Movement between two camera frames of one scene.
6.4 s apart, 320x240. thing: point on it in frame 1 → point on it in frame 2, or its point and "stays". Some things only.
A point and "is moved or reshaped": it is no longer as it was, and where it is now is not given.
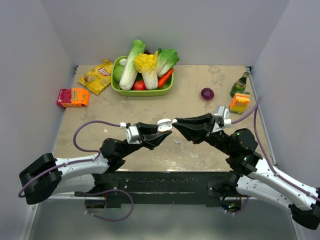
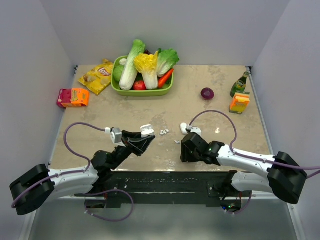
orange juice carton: (239, 102) stays
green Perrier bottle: (239, 85) stays
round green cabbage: (118, 72) stays
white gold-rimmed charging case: (164, 125) is moved or reshaped
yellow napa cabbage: (147, 64) stays
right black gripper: (196, 128) → (185, 156)
